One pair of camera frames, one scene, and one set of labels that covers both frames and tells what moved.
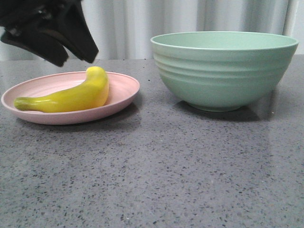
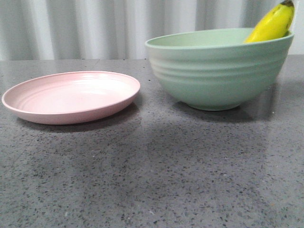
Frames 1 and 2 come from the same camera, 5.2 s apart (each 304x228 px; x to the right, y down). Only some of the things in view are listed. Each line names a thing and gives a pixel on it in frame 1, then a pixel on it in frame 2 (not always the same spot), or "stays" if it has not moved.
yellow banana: [91, 92] → [275, 23]
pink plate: [121, 90] stays
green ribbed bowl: [222, 71] stays
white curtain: [123, 29] stays
